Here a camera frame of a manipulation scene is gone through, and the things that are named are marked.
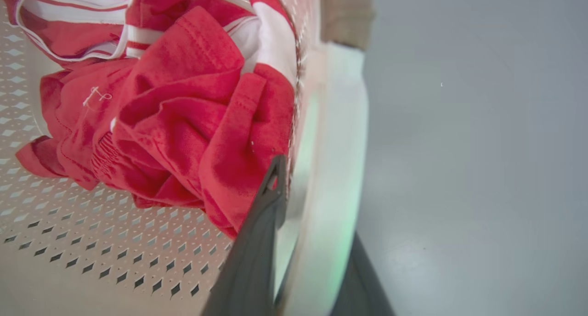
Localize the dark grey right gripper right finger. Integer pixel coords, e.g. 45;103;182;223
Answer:
330;232;396;316

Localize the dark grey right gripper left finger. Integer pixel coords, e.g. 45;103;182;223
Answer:
201;154;288;316

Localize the white perforated laundry basket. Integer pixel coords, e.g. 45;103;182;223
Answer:
0;0;369;316

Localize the beige fabric furniture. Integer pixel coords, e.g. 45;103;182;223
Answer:
319;0;376;51

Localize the red white striped garment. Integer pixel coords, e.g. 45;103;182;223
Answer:
0;0;298;85

